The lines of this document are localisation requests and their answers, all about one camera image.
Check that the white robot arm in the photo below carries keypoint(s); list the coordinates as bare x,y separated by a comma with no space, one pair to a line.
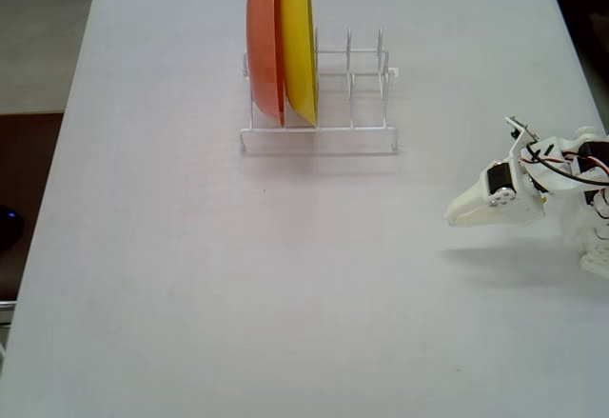
590,134

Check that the black computer mouse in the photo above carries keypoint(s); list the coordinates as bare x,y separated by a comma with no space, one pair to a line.
9,230

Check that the dark brown furniture top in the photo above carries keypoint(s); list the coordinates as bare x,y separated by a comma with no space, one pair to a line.
24,161

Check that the yellow plate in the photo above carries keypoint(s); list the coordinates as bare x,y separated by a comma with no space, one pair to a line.
300,56

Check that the orange plate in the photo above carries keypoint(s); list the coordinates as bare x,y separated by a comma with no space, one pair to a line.
261,46

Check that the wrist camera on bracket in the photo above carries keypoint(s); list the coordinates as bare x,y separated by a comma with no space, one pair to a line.
519,130

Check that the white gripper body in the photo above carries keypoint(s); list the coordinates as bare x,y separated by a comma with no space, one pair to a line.
511,205

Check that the white metal frame bar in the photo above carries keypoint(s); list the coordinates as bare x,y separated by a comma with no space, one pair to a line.
7,311

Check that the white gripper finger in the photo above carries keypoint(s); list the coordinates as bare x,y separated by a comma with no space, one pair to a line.
476,214
473,195

